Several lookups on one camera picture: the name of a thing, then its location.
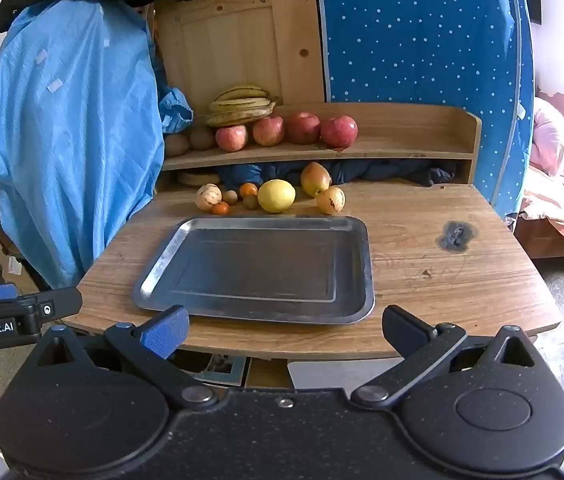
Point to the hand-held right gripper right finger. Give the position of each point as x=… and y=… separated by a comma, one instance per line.
x=402, y=325

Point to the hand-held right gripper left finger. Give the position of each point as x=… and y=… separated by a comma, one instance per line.
x=166, y=331

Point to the metal tray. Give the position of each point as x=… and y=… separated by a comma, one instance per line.
x=262, y=270

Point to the cherry tomato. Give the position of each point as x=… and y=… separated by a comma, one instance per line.
x=220, y=208

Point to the pale striped pepino melon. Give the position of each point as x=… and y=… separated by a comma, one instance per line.
x=208, y=197

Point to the orange spotted round fruit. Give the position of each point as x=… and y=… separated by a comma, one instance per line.
x=331, y=201

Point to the small brown round fruit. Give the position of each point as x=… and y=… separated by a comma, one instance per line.
x=231, y=197
x=250, y=203

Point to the orange tangerine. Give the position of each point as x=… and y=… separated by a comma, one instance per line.
x=249, y=189

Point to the yellow-red mango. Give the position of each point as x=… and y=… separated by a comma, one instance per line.
x=315, y=179

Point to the yellow lemon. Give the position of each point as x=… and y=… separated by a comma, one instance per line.
x=276, y=196

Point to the white board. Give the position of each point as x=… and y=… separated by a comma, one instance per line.
x=322, y=373

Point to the dark blue cloth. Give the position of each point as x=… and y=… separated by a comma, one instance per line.
x=387, y=170

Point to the tan flat round object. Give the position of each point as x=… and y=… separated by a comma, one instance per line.
x=196, y=178

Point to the light blue hanging garment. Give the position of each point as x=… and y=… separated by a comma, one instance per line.
x=61, y=135

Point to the large brown kiwi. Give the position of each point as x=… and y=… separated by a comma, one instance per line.
x=176, y=145
x=201, y=138

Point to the wooden desk shelf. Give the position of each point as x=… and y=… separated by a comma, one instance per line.
x=402, y=125

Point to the red apple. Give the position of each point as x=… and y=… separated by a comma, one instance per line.
x=339, y=131
x=231, y=138
x=268, y=131
x=303, y=128

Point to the crumpled light blue cloth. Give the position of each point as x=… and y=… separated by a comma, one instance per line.
x=176, y=110

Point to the pink bedding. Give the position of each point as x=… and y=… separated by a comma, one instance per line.
x=562, y=170

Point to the yellow banana bunch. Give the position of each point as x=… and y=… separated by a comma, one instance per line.
x=237, y=110

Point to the blue dotted curtain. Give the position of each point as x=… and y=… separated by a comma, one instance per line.
x=412, y=35

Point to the picture frame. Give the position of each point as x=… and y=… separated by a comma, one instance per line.
x=221, y=367

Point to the wooden bed frame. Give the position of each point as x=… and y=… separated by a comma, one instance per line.
x=537, y=241

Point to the dark wall frame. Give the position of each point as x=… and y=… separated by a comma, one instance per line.
x=534, y=5

